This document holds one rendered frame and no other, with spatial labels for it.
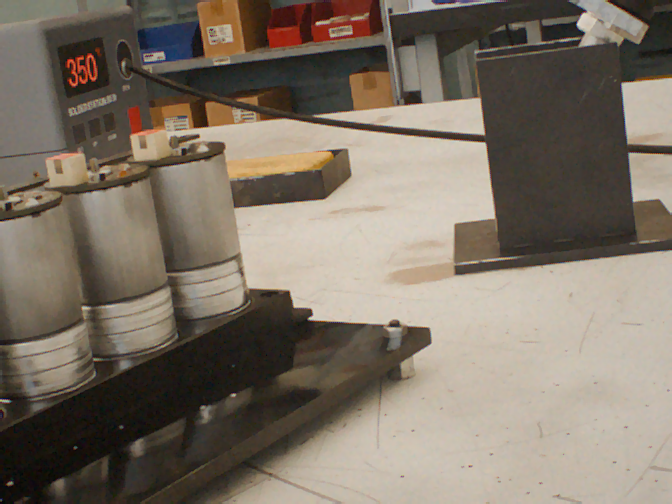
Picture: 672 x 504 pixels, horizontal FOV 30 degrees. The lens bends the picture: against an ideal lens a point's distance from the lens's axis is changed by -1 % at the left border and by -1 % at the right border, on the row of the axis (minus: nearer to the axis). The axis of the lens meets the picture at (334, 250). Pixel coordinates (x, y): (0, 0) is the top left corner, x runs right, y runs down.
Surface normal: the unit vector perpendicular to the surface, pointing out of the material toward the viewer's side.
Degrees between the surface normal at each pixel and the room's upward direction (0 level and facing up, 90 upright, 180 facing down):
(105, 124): 90
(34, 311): 90
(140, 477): 0
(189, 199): 90
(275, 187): 90
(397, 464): 0
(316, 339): 0
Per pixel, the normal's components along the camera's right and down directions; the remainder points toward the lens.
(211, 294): 0.37, 0.15
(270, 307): 0.80, 0.02
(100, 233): 0.12, 0.21
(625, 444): -0.15, -0.96
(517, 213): -0.10, 0.24
